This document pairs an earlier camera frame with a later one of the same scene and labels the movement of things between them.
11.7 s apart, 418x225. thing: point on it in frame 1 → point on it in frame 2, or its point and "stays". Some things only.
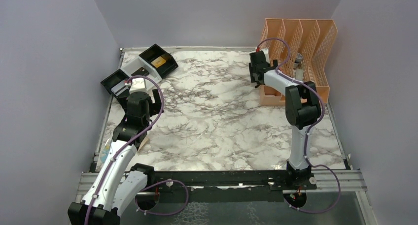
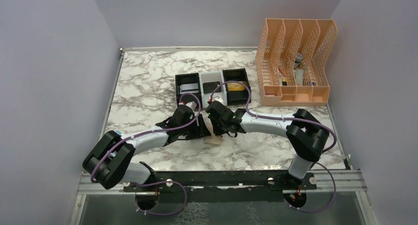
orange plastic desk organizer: (299, 48) stays
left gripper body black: (154, 108) → (189, 132)
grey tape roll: (298, 59) stays
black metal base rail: (273, 178) stays
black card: (141, 72) → (208, 87)
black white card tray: (152, 65) → (232, 85)
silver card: (120, 88) → (189, 88)
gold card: (158, 61) → (235, 86)
